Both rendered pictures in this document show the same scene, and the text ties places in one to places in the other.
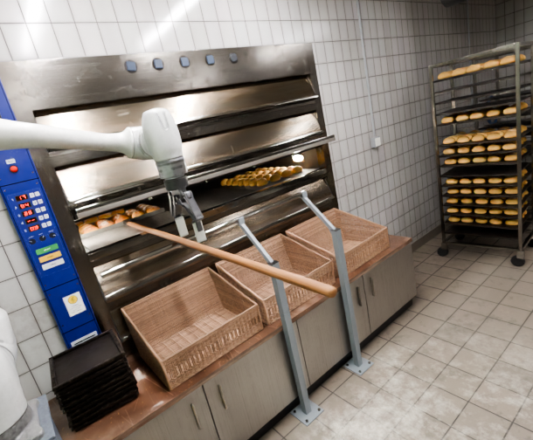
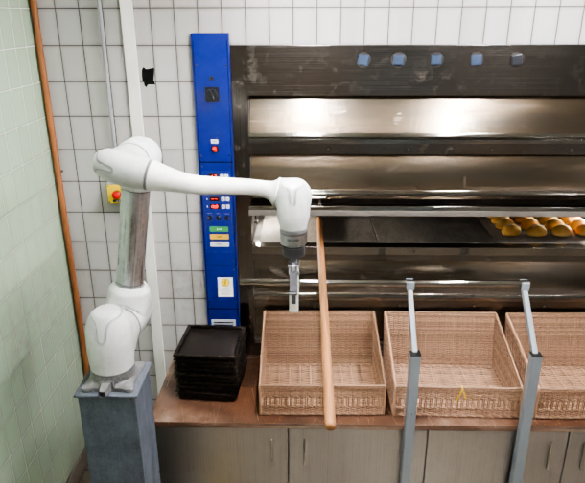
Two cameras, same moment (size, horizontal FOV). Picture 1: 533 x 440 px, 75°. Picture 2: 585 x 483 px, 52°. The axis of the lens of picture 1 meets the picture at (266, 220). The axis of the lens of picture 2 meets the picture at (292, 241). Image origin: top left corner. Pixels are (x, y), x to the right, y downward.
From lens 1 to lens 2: 108 cm
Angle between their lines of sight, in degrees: 35
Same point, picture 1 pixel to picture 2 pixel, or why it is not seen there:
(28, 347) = (180, 305)
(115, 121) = (324, 120)
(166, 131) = (291, 208)
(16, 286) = (186, 250)
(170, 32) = (430, 21)
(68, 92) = (287, 80)
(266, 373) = (365, 461)
